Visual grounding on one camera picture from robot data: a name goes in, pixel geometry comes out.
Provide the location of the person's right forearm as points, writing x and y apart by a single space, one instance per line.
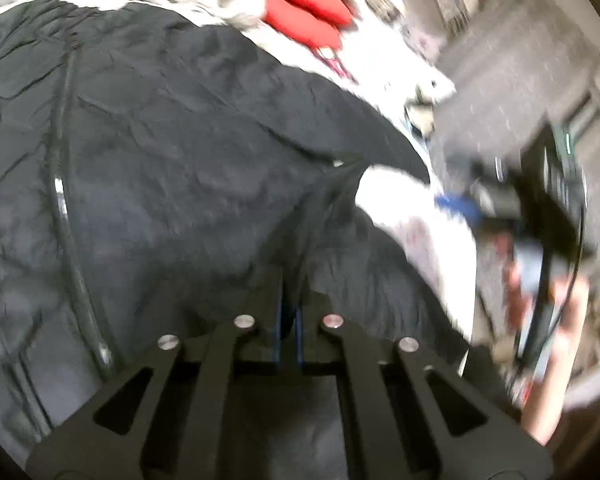
545 400

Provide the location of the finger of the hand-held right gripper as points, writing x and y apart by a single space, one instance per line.
457 208

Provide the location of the black puffer jacket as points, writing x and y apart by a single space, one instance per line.
180 135

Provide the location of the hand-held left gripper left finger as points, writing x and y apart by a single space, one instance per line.
275 332

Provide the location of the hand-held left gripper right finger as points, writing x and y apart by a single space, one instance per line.
307 340

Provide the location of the person's right hand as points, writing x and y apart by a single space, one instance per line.
570 305

